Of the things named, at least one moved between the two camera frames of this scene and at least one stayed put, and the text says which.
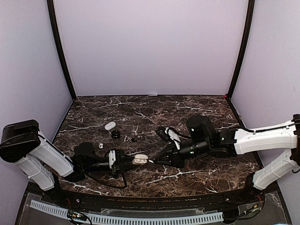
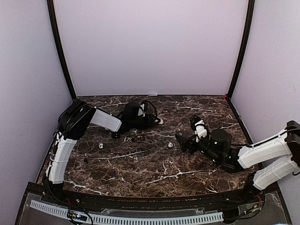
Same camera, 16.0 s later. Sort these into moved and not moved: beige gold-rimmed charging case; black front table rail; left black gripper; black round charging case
Moved: beige gold-rimmed charging case; left black gripper
Not moved: black round charging case; black front table rail
